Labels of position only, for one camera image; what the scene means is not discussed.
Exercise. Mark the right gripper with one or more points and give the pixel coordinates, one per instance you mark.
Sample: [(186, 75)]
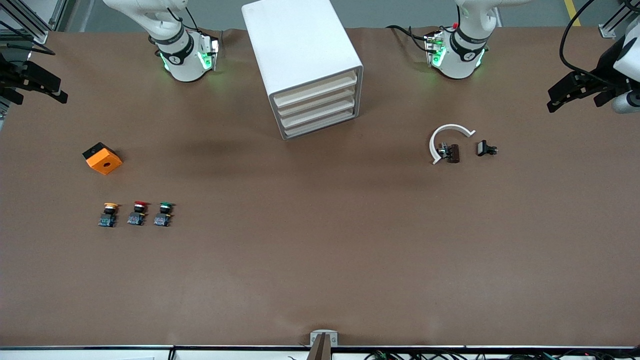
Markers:
[(11, 71)]

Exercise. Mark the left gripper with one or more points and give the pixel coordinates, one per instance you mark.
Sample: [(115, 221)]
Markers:
[(603, 68)]

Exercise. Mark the yellow push button switch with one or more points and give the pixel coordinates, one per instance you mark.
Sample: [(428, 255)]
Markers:
[(108, 217)]

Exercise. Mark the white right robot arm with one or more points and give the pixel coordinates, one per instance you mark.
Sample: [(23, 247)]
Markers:
[(185, 65)]

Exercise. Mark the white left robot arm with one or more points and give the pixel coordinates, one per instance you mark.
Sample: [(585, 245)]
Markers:
[(457, 65)]

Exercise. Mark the orange box with hole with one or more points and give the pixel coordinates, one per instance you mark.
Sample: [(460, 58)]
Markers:
[(105, 162)]

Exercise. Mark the small black clip part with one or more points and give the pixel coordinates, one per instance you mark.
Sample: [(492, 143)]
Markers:
[(482, 148)]

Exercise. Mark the aluminium frame profile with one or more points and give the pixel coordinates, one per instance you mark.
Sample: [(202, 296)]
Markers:
[(607, 31), (35, 27)]

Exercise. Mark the brown black switch block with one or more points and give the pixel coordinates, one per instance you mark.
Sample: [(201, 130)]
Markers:
[(453, 153)]

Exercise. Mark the red push button switch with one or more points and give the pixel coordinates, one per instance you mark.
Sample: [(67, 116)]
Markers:
[(136, 218)]

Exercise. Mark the green push button switch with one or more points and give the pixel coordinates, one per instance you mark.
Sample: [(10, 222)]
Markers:
[(161, 220)]

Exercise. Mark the grey metal bracket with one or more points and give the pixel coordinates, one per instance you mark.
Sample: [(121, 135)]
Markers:
[(324, 333)]

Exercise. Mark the brown camera pole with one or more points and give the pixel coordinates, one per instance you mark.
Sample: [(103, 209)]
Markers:
[(320, 350)]

